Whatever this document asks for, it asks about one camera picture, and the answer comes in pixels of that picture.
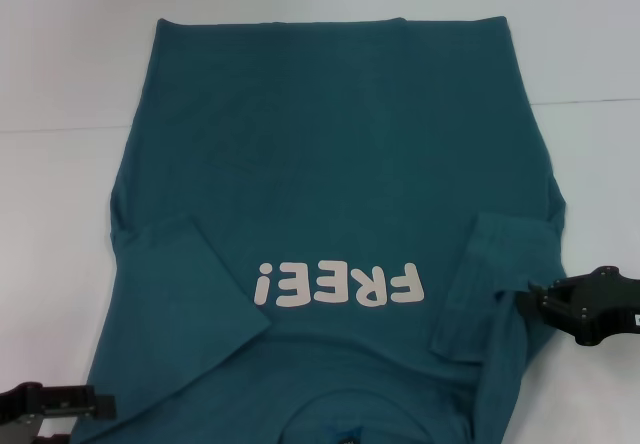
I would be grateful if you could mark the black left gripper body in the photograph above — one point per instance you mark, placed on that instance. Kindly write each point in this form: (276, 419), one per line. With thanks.
(20, 409)

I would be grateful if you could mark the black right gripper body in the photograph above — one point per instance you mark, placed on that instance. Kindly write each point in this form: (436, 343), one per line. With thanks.
(615, 309)

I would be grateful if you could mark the teal shirt with FREE print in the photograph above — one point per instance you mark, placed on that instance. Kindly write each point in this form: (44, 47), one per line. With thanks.
(325, 139)

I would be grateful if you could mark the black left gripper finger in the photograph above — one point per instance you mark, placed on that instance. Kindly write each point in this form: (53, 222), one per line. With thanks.
(85, 404)
(55, 439)

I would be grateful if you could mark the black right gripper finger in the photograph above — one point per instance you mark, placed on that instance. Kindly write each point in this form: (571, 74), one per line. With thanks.
(555, 316)
(555, 286)

